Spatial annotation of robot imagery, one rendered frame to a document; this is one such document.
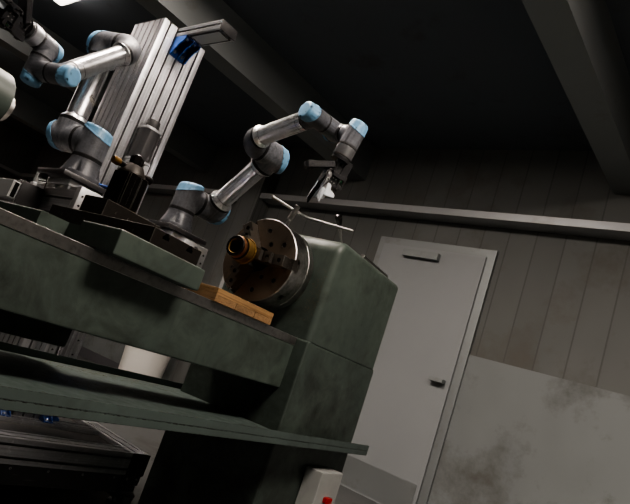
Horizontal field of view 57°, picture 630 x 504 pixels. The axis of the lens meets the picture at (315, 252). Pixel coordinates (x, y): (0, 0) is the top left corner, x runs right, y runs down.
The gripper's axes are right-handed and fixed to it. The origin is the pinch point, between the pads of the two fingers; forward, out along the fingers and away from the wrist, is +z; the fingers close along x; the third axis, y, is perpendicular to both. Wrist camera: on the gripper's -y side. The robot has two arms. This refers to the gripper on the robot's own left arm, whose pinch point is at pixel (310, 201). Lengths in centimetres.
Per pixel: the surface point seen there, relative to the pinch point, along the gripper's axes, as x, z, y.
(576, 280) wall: 150, -77, 239
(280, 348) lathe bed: -15, 51, 13
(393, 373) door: 233, 50, 186
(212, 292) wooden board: -40, 44, -21
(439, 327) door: 216, -1, 195
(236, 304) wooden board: -35, 44, -12
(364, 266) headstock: 5.9, 9.9, 33.1
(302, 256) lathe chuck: -10.6, 19.8, 4.7
